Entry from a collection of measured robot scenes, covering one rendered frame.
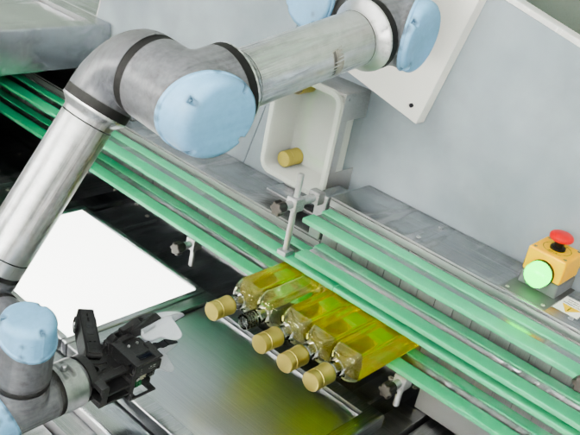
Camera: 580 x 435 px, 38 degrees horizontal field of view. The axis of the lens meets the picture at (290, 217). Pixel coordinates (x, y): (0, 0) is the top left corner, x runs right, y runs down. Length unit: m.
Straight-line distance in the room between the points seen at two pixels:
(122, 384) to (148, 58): 0.49
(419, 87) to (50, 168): 0.71
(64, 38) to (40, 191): 1.02
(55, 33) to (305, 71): 1.06
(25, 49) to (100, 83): 0.97
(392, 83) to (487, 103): 0.19
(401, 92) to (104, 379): 0.74
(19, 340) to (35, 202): 0.19
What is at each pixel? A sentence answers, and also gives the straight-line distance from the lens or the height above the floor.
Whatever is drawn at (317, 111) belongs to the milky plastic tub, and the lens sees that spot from 1.73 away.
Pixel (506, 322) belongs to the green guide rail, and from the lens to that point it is 1.39.
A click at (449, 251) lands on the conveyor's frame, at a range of 1.51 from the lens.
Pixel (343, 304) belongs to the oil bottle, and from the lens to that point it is 1.51.
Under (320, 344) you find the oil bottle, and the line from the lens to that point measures 1.41.
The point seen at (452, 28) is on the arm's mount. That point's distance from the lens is 1.52.
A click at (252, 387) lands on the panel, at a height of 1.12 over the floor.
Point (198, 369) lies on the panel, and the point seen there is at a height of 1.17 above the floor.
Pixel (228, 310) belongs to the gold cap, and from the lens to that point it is 1.48.
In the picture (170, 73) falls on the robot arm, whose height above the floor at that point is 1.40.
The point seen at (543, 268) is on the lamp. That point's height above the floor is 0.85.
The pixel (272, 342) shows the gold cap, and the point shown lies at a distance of 1.41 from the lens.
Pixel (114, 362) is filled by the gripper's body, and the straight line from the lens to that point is 1.31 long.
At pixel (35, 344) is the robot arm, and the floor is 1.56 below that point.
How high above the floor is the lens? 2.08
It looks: 46 degrees down
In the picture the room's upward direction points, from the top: 108 degrees counter-clockwise
